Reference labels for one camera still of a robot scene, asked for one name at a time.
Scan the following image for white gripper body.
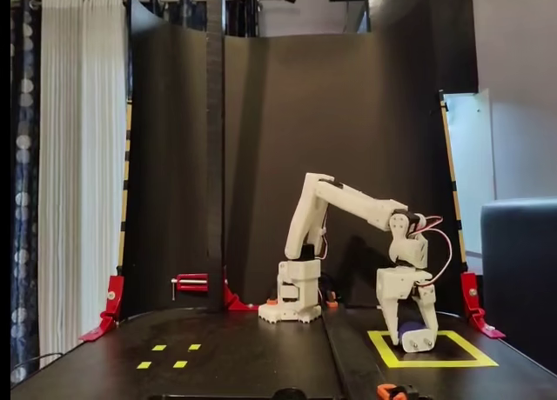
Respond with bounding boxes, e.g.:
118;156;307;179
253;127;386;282
376;267;438;310

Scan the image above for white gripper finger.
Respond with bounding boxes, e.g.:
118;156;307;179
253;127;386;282
382;299;404;346
413;297;439;337

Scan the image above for blue and white charger block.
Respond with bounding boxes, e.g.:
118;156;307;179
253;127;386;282
398;319;436;354

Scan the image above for yellow tape square outline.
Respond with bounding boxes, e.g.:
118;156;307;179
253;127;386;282
366;329;500;370

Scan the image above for dark blue armchair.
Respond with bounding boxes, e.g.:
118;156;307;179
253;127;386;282
480;196;557;370

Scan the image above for yellow black striped stick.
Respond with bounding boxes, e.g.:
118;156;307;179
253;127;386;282
438;90;469;274
117;99;134;275

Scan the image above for white cabinet door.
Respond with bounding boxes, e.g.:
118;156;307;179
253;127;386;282
442;88;497;275

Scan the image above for black backdrop board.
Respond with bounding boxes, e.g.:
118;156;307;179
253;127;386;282
119;0;480;323

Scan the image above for red screw clamp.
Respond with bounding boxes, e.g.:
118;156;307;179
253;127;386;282
170;272;211;302

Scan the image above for dark blue patterned curtain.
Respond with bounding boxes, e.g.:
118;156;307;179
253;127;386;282
10;0;44;386
124;0;262;38

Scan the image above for white pleated curtain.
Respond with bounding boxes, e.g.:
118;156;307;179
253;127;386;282
37;0;131;369

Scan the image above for red corner bracket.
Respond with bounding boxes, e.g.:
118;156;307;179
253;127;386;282
77;274;126;343
460;271;507;341

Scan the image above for red white servo cable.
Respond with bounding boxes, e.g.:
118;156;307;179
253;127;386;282
416;215;454;284

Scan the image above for red post base bracket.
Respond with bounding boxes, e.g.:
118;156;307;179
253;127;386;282
222;267;254;313

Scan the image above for black upright camera post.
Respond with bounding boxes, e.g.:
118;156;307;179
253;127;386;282
205;0;226;314

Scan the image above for thin black floor cable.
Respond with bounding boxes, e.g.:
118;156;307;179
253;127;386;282
10;351;64;377

